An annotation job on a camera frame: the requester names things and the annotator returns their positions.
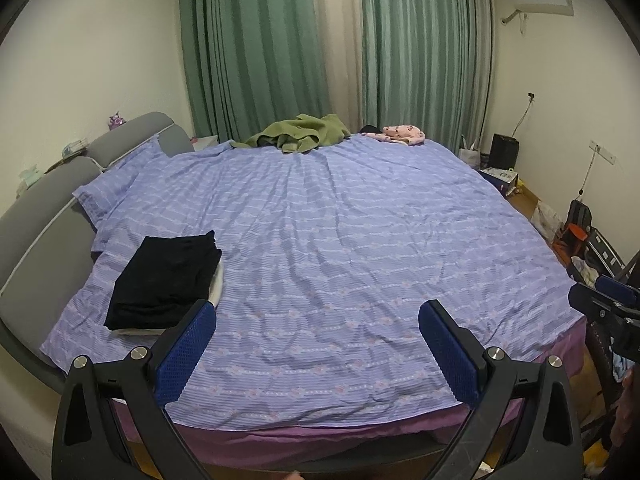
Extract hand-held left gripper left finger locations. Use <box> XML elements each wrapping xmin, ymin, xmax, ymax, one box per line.
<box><xmin>52</xmin><ymin>299</ymin><xmax>217</xmax><ymax>480</ymax></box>

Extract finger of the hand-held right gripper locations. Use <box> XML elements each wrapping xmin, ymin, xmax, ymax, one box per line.
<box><xmin>570</xmin><ymin>282</ymin><xmax>640</xmax><ymax>323</ymax></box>
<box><xmin>596</xmin><ymin>275</ymin><xmax>640</xmax><ymax>308</ymax></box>

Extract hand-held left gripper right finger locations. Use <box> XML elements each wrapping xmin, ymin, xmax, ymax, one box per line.
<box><xmin>417</xmin><ymin>300</ymin><xmax>583</xmax><ymax>480</ymax></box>

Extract black pants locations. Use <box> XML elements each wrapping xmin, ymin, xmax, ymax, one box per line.
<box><xmin>104</xmin><ymin>230</ymin><xmax>223</xmax><ymax>332</ymax></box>

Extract black and orange backpack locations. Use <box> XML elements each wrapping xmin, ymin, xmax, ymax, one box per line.
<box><xmin>552</xmin><ymin>200</ymin><xmax>593</xmax><ymax>266</ymax></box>

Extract white folded cloth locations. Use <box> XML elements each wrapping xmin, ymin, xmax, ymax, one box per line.
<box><xmin>112</xmin><ymin>262</ymin><xmax>225</xmax><ymax>336</ymax></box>

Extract white plastic bag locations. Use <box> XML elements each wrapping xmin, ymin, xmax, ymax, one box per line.
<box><xmin>531</xmin><ymin>201</ymin><xmax>564</xmax><ymax>242</ymax></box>

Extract purple floral striped bed sheet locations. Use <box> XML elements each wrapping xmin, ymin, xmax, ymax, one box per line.
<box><xmin>40</xmin><ymin>132</ymin><xmax>586</xmax><ymax>433</ymax></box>

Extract white cardboard box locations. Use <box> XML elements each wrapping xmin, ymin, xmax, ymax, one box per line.
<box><xmin>481</xmin><ymin>167</ymin><xmax>519</xmax><ymax>195</ymax></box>

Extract purple mattress cover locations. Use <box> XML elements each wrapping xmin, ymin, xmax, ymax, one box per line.
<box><xmin>115</xmin><ymin>317</ymin><xmax>601</xmax><ymax>461</ymax></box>

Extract black floor speaker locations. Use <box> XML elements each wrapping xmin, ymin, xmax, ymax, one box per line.
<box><xmin>491</xmin><ymin>132</ymin><xmax>521</xmax><ymax>171</ymax></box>

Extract white tote bag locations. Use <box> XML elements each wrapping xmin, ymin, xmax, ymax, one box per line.
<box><xmin>460</xmin><ymin>135</ymin><xmax>483</xmax><ymax>168</ymax></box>

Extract purple striped pillow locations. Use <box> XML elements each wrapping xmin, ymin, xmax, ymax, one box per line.
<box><xmin>72</xmin><ymin>139</ymin><xmax>173</xmax><ymax>233</ymax></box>

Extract pink spotted cloth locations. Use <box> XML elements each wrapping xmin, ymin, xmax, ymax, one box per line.
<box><xmin>361</xmin><ymin>124</ymin><xmax>426</xmax><ymax>147</ymax></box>

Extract olive green cloth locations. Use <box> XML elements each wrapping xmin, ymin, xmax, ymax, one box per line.
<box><xmin>232</xmin><ymin>114</ymin><xmax>352</xmax><ymax>155</ymax></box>

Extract white air conditioner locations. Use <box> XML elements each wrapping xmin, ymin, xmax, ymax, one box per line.
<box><xmin>515</xmin><ymin>0</ymin><xmax>573</xmax><ymax>16</ymax></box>

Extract beige sheer curtain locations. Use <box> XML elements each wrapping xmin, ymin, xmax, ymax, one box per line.
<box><xmin>307</xmin><ymin>0</ymin><xmax>363</xmax><ymax>133</ymax></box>

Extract white wall power strip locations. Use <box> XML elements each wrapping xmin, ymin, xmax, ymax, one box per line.
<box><xmin>590</xmin><ymin>140</ymin><xmax>617</xmax><ymax>164</ymax></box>

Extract grey upholstered bed frame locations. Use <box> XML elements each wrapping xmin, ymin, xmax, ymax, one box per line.
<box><xmin>0</xmin><ymin>111</ymin><xmax>501</xmax><ymax>476</ymax></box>

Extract white air conditioner hose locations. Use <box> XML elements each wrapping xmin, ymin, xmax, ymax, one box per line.
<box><xmin>501</xmin><ymin>8</ymin><xmax>528</xmax><ymax>36</ymax></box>

